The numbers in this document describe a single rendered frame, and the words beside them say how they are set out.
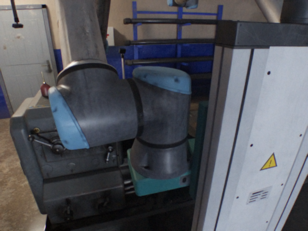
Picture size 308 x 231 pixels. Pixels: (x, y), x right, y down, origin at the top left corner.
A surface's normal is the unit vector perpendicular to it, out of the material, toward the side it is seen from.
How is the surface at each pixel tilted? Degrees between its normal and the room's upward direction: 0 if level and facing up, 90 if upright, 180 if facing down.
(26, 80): 90
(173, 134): 90
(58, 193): 32
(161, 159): 70
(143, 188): 90
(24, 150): 90
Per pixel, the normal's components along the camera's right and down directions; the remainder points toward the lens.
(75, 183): 0.16, -0.55
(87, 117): 0.36, 0.02
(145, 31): 0.30, 0.40
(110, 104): 0.31, -0.23
